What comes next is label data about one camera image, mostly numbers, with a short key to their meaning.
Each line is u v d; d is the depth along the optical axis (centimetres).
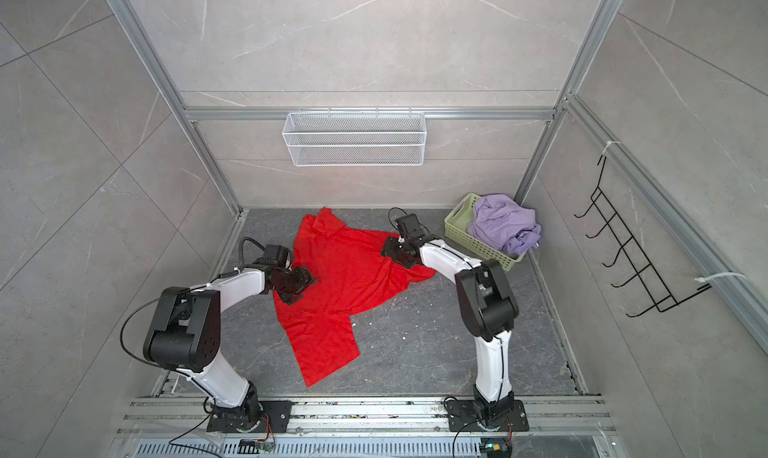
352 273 101
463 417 73
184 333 47
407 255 73
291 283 83
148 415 75
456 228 104
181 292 50
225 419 67
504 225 104
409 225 78
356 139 101
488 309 52
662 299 58
